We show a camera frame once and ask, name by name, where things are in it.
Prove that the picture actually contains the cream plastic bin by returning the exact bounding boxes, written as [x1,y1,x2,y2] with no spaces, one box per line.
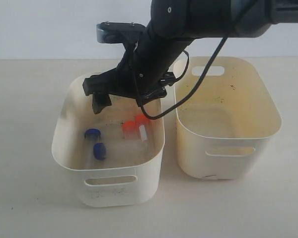
[51,74,165,208]
[175,57,282,179]

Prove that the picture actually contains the blue-capped tube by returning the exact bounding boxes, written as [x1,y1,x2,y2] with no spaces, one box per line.
[93,142,145,161]
[83,128,101,169]

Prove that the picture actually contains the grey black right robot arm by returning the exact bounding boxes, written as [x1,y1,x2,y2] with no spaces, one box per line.
[82,0,298,114]

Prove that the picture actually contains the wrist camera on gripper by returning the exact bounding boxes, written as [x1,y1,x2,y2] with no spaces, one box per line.
[96,22,146,44]

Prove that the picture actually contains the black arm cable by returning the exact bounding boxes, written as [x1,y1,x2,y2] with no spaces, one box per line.
[131,0,258,120]

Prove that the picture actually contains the orange-capped tube with label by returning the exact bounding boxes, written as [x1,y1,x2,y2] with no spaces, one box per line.
[135,114,150,150]

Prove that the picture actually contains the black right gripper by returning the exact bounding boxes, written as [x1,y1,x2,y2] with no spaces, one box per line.
[82,32,189,115]

